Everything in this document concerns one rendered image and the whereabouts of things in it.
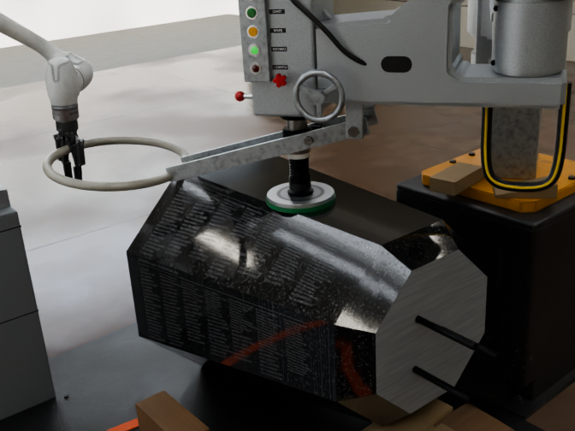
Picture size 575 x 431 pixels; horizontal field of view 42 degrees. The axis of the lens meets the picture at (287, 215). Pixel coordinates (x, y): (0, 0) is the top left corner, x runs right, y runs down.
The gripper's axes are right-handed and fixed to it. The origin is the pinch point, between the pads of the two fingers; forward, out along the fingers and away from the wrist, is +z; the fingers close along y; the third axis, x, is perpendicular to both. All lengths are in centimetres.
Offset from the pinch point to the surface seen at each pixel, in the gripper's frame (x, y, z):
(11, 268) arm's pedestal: -24.7, -9.3, 29.9
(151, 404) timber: -15, 45, 73
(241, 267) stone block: -5, 79, 13
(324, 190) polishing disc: 22, 92, -6
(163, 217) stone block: 10.1, 33.0, 12.9
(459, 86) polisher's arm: 19, 134, -46
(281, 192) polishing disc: 14, 81, -6
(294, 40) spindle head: 7, 90, -56
